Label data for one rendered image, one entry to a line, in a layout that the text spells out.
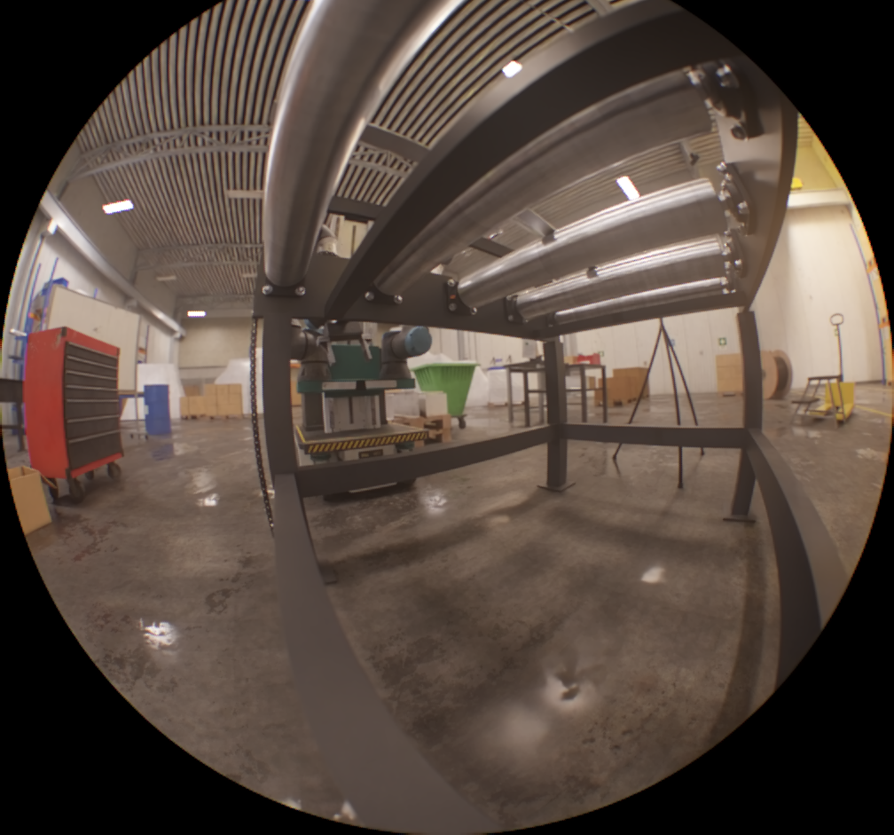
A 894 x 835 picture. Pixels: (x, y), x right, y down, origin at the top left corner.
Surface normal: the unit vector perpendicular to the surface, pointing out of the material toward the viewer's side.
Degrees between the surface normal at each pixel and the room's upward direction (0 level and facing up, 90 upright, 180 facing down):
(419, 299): 90
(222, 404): 90
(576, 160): 166
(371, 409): 90
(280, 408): 90
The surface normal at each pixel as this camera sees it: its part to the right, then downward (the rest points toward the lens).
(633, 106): -0.58, 0.70
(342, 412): 0.56, -0.04
